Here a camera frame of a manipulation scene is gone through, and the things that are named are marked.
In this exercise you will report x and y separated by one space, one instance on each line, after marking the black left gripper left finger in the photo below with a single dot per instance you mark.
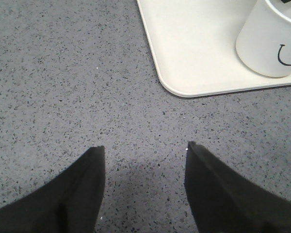
69 203

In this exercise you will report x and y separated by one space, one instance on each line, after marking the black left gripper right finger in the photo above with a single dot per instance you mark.
223 201

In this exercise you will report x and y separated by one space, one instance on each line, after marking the white smiley mug black handle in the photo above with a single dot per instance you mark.
264 42

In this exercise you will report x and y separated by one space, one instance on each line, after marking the cream rectangular plastic tray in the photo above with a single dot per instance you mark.
193 46

